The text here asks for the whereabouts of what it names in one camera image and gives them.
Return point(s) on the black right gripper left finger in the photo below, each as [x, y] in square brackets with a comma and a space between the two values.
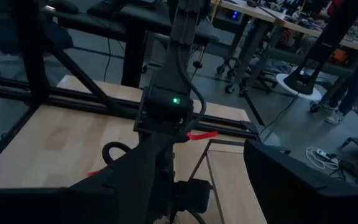
[89, 202]

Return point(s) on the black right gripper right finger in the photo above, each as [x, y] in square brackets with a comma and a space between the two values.
[306, 199]

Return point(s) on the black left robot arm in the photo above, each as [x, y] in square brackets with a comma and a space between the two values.
[172, 77]

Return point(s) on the red tag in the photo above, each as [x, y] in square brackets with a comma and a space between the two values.
[95, 173]
[200, 135]

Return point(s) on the white power strip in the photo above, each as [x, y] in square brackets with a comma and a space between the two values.
[325, 154]

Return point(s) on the black stand on white disc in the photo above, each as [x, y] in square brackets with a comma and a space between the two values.
[300, 81]

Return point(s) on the person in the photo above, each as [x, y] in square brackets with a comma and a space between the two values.
[353, 84]

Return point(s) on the long wooden workbench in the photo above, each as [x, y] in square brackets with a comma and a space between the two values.
[294, 26]

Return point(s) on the dark office chair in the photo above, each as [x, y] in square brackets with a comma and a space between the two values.
[17, 34]

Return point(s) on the computer with blue lights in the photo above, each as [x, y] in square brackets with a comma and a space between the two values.
[235, 17]

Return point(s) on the black aluminium table frame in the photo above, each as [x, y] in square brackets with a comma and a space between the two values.
[30, 46]

